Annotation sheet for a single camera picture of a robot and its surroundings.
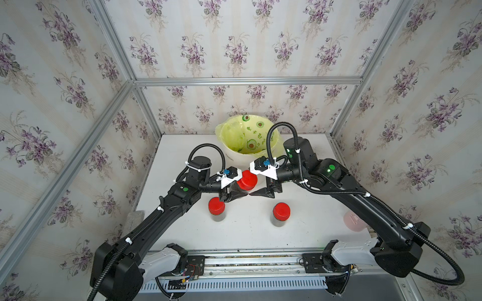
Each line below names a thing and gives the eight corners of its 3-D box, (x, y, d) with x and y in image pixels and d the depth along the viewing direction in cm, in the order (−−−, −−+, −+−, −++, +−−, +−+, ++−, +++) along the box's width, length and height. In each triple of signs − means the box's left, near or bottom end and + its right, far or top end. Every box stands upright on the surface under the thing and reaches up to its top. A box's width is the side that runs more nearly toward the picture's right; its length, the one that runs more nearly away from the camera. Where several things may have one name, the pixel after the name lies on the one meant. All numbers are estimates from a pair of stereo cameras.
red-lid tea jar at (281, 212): (271, 226, 85) (275, 216, 76) (270, 213, 89) (273, 202, 80) (285, 226, 85) (291, 216, 76) (283, 213, 89) (288, 202, 80)
